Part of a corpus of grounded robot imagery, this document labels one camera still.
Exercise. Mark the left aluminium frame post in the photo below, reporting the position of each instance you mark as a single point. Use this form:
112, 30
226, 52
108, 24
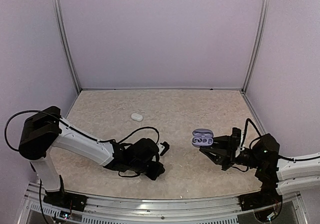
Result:
65, 45

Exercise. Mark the front aluminium rail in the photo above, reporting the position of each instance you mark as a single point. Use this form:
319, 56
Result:
104, 209

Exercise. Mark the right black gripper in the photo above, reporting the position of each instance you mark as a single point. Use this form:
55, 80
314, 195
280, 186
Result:
223, 159

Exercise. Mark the blue-grey earbud charging case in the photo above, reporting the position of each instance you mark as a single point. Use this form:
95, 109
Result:
202, 137

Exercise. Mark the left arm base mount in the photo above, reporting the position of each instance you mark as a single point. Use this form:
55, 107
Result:
64, 199

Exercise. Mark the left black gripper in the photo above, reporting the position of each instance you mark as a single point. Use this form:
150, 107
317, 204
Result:
154, 174

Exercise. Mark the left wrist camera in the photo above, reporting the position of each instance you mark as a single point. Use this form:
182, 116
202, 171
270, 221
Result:
163, 148

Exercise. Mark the aluminium frame post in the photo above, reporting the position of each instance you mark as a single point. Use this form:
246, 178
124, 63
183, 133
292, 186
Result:
65, 45
257, 43

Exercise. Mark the purple earbud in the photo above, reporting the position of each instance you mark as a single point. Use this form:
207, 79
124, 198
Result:
200, 141

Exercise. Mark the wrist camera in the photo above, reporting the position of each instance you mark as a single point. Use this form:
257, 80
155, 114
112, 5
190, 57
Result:
163, 148
241, 146

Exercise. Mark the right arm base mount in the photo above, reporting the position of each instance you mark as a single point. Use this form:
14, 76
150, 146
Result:
267, 195

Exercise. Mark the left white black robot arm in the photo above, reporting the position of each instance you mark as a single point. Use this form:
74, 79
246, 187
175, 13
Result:
47, 129

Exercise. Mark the right aluminium frame post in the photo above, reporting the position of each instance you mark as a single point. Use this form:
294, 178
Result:
257, 43

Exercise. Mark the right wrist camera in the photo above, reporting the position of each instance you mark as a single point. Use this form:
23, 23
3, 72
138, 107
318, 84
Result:
241, 146

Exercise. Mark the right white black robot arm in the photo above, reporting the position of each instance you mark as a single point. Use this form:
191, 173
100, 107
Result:
276, 173

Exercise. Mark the white earbud charging case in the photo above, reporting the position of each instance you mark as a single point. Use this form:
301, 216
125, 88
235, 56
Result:
136, 117

